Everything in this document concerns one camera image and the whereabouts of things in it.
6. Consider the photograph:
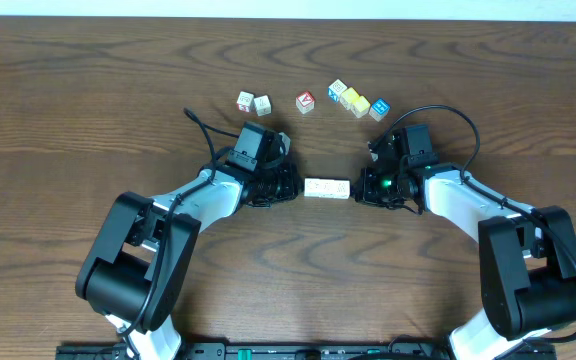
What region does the yellow block right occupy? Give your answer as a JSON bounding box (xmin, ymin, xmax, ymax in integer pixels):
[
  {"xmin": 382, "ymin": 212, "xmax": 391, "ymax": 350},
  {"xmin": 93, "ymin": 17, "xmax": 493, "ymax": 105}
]
[{"xmin": 351, "ymin": 96, "xmax": 371, "ymax": 118}]

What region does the left black cable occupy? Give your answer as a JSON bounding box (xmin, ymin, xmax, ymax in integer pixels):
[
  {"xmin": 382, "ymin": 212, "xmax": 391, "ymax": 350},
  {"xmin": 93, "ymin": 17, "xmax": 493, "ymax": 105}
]
[{"xmin": 115, "ymin": 107, "xmax": 289, "ymax": 346}]

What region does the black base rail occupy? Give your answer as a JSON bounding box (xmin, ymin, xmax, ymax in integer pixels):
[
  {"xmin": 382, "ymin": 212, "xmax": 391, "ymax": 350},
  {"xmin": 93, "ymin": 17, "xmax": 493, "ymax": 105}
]
[{"xmin": 55, "ymin": 341, "xmax": 558, "ymax": 360}]

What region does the white block beside red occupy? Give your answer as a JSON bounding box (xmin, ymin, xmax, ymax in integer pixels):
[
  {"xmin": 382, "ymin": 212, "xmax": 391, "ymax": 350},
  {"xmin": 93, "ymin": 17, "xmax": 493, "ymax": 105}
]
[{"xmin": 253, "ymin": 95, "xmax": 272, "ymax": 116}]

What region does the right black cable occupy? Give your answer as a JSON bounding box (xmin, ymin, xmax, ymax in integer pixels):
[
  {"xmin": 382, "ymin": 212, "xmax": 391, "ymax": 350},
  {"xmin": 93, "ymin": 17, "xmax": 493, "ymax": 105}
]
[{"xmin": 370, "ymin": 104, "xmax": 576, "ymax": 344}]

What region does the yellow block left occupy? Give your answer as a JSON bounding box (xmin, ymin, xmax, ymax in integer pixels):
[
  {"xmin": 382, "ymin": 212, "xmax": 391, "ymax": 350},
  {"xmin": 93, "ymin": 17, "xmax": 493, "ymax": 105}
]
[{"xmin": 339, "ymin": 87, "xmax": 360, "ymax": 110}]

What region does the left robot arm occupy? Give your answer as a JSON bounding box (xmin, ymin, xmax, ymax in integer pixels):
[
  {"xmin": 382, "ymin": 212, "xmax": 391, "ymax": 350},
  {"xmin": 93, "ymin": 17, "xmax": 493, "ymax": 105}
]
[{"xmin": 75, "ymin": 162, "xmax": 301, "ymax": 359}]

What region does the white block blue side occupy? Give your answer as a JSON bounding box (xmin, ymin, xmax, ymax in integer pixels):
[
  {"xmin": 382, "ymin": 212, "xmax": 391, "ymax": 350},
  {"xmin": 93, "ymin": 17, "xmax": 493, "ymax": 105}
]
[{"xmin": 327, "ymin": 79, "xmax": 347, "ymax": 103}]

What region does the white block letter M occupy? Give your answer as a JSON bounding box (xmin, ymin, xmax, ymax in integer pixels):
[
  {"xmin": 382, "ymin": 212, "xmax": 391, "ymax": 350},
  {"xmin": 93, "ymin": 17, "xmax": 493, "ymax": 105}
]
[{"xmin": 333, "ymin": 180, "xmax": 351, "ymax": 199}]

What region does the red letter A block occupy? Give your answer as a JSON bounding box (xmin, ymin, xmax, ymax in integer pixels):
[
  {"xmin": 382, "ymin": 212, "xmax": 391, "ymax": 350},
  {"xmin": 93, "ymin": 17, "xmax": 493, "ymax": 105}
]
[{"xmin": 296, "ymin": 91, "xmax": 315, "ymax": 114}]

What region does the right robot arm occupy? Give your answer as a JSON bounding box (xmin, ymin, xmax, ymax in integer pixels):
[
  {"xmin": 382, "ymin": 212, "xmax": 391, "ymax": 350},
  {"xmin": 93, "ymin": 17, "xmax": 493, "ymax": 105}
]
[{"xmin": 354, "ymin": 163, "xmax": 576, "ymax": 359}]

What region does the white block green Z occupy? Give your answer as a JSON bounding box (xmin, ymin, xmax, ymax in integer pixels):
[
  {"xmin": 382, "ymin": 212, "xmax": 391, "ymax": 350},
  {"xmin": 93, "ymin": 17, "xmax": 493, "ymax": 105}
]
[{"xmin": 304, "ymin": 178, "xmax": 320, "ymax": 197}]

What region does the white block red side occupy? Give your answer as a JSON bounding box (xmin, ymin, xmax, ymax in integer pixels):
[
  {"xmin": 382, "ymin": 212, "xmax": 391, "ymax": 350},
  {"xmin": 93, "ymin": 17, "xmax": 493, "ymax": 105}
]
[{"xmin": 236, "ymin": 91, "xmax": 254, "ymax": 113}]

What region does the black cable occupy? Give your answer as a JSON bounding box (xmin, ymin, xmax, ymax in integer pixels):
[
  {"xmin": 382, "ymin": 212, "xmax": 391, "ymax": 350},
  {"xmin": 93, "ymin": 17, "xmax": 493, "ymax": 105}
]
[
  {"xmin": 115, "ymin": 107, "xmax": 289, "ymax": 346},
  {"xmin": 370, "ymin": 104, "xmax": 576, "ymax": 344}
]

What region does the blue top block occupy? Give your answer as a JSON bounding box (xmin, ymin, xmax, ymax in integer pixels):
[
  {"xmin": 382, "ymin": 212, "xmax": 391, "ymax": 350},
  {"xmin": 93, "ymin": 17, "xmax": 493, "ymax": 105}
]
[{"xmin": 369, "ymin": 98, "xmax": 390, "ymax": 122}]

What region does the white block soccer ball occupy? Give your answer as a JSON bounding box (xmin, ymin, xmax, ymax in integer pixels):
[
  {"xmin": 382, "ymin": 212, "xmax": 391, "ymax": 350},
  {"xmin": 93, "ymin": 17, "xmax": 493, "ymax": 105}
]
[{"xmin": 317, "ymin": 179, "xmax": 336, "ymax": 198}]

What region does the yellow block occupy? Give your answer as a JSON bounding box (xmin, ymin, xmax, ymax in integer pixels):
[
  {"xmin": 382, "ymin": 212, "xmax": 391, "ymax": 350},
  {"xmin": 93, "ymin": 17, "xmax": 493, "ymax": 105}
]
[
  {"xmin": 351, "ymin": 96, "xmax": 371, "ymax": 118},
  {"xmin": 339, "ymin": 87, "xmax": 360, "ymax": 110}
]

